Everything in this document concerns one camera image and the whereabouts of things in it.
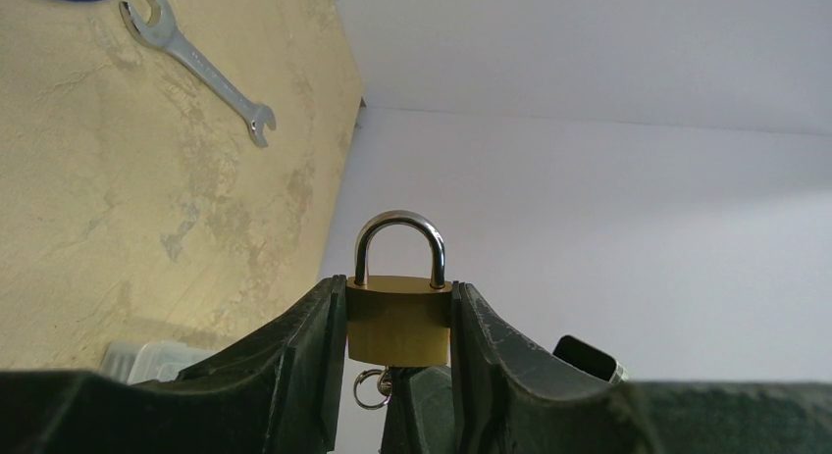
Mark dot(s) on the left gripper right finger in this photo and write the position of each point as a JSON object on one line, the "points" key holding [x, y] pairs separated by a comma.
{"points": [[511, 395]]}

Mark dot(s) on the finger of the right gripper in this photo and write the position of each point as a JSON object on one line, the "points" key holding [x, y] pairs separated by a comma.
{"points": [[420, 415]]}

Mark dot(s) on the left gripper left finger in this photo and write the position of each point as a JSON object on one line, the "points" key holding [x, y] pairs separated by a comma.
{"points": [[278, 389]]}

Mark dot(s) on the key with ring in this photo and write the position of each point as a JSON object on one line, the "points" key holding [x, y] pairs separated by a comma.
{"points": [[380, 379]]}

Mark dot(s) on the brass padlock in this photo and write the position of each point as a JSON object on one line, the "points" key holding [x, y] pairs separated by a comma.
{"points": [[398, 321]]}

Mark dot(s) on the clear plastic screw box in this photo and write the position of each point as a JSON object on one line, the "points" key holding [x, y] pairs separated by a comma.
{"points": [[133, 363]]}

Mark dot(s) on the large silver open wrench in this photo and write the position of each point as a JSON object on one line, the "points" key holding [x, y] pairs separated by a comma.
{"points": [[160, 32]]}

